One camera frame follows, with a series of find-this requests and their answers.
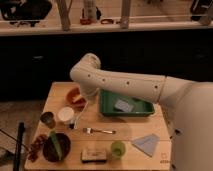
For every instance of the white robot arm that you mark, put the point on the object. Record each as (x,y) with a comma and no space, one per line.
(189,103)

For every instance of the white paper cup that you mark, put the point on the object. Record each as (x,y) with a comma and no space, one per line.
(65,115)

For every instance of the green plastic cup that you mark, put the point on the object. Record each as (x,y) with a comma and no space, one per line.
(118,149)

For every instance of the metal cup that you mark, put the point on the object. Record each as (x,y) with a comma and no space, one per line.
(47,118)

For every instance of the green plastic tray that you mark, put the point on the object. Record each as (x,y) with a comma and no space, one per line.
(107,100)

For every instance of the grey sponge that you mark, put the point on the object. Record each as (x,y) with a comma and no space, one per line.
(123,106)

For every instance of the yellow banana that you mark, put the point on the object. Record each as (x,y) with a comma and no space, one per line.
(77,98)

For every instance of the orange bowl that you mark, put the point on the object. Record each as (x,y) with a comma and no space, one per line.
(69,98)

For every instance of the silver fork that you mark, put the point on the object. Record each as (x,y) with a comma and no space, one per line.
(91,130)

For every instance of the wooden table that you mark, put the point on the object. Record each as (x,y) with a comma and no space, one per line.
(127,129)

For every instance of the red round object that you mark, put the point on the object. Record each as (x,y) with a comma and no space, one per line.
(84,21)

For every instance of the grey folded cloth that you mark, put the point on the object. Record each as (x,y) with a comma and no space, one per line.
(147,144)

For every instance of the green cucumber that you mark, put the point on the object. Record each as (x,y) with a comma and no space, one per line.
(56,144)

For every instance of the wooden block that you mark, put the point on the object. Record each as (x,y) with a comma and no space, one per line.
(93,155)

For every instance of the dark brown bowl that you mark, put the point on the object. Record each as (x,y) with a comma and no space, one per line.
(49,151)

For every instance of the black pole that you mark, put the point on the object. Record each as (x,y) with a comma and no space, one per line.
(17,157)

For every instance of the black chair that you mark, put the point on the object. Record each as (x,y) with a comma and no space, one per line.
(29,12)

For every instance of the brown ring object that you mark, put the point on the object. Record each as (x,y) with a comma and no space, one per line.
(107,21)

